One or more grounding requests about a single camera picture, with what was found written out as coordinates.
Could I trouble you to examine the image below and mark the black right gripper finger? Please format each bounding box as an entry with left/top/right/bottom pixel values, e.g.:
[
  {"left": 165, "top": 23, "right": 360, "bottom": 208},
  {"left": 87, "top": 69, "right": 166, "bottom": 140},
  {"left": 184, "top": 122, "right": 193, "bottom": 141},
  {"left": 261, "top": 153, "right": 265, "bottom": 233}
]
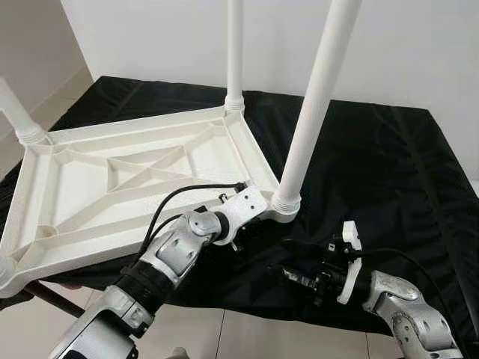
[
  {"left": 268, "top": 265, "right": 321, "bottom": 291},
  {"left": 281, "top": 237, "right": 332, "bottom": 260}
]

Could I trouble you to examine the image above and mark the white plastic table top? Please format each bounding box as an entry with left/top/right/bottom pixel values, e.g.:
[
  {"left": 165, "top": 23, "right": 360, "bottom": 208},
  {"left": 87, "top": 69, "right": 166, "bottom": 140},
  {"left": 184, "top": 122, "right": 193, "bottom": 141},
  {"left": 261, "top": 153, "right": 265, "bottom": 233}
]
[{"left": 0, "top": 105, "right": 302, "bottom": 300}]

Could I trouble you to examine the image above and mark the black table cloth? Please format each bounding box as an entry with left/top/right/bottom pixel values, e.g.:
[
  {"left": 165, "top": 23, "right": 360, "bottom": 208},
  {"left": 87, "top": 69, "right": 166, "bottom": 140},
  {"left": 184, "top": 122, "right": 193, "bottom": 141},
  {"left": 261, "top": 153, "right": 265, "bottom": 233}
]
[{"left": 0, "top": 75, "right": 479, "bottom": 337}]

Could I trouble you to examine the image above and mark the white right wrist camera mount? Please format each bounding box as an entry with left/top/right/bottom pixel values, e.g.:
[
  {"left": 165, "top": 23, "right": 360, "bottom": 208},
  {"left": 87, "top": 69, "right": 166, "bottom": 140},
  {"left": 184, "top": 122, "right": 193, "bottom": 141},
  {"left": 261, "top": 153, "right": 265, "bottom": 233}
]
[{"left": 338, "top": 221, "right": 364, "bottom": 306}]

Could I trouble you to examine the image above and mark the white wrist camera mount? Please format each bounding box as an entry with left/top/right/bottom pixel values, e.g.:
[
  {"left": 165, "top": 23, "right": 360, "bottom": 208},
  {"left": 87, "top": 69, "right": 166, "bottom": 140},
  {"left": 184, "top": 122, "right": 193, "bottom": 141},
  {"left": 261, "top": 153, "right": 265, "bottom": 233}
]
[
  {"left": 217, "top": 185, "right": 269, "bottom": 246},
  {"left": 338, "top": 221, "right": 364, "bottom": 306}
]

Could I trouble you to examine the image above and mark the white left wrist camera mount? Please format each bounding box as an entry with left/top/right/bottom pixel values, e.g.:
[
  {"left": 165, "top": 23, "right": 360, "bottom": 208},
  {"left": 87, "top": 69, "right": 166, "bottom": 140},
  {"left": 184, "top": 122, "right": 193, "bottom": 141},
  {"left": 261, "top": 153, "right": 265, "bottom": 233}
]
[{"left": 217, "top": 185, "right": 269, "bottom": 246}]

